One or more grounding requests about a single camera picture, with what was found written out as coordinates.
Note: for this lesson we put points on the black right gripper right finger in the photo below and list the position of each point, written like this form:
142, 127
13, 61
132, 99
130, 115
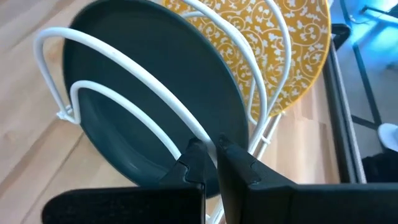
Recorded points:
242, 186

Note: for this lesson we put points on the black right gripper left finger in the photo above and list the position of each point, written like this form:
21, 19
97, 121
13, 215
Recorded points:
192, 165

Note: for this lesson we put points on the dark teal plate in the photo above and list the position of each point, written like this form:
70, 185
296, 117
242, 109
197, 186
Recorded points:
155, 62

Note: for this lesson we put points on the yellow patterned plate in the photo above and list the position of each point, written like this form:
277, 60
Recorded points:
304, 46

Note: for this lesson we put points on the black red power station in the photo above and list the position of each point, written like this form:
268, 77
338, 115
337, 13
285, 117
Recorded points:
382, 169

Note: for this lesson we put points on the white tower fan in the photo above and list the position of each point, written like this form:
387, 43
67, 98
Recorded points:
390, 137

